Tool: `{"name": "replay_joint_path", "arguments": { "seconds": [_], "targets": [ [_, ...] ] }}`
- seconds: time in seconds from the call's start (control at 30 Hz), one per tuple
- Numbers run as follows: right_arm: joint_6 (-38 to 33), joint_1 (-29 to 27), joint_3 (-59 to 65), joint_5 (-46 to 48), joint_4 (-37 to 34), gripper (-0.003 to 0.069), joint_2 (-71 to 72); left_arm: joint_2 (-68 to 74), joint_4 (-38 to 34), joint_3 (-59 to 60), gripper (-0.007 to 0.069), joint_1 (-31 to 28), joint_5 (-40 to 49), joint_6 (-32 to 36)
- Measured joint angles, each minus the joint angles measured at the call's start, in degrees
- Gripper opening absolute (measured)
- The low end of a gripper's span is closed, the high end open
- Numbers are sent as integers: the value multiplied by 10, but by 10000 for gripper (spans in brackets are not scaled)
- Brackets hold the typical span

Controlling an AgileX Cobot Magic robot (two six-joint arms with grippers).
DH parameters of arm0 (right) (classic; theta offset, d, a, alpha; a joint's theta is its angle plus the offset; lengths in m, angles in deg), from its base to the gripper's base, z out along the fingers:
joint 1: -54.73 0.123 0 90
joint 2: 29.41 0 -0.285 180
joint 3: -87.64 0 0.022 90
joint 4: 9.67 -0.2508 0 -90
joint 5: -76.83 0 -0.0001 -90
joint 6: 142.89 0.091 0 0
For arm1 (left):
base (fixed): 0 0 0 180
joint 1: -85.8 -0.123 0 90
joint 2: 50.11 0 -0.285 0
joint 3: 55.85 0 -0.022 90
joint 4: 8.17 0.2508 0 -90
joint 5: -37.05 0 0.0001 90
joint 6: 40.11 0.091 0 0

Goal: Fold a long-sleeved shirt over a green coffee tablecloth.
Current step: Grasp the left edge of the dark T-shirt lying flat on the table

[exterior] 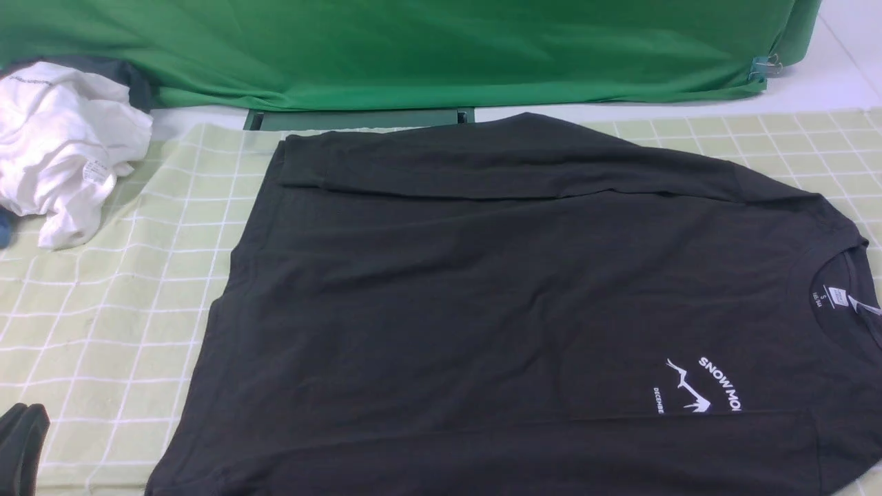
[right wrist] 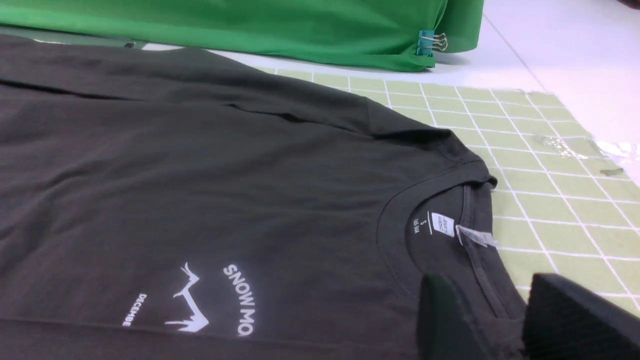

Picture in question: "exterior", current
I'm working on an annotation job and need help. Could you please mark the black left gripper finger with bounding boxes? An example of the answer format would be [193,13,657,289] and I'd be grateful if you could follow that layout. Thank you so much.
[1,403,50,495]

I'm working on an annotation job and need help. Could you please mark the dark gray long-sleeve top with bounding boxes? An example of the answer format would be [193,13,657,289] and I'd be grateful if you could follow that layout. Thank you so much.
[145,114,880,495]

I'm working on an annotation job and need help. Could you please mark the light green checkered tablecloth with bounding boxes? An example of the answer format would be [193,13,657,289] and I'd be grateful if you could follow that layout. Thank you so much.
[1,107,881,495]

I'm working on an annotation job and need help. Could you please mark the blue object at left edge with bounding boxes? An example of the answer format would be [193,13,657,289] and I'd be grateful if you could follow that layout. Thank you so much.
[0,207,14,250]

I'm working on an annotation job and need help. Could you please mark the crumpled white shirt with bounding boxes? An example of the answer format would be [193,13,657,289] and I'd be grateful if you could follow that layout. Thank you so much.
[1,61,152,250]

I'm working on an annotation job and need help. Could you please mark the dark gray garment behind shirt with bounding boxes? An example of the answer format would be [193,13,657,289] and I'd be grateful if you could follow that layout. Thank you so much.
[1,54,152,113]

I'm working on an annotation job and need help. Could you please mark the green backdrop cloth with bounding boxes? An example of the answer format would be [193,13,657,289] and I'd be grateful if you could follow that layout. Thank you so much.
[1,1,820,111]

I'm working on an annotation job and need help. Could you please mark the dark green metal base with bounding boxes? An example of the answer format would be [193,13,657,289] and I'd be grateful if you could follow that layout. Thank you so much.
[243,107,475,132]

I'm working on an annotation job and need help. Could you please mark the blue binder clip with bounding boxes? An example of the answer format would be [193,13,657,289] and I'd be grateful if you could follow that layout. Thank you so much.
[747,53,784,82]

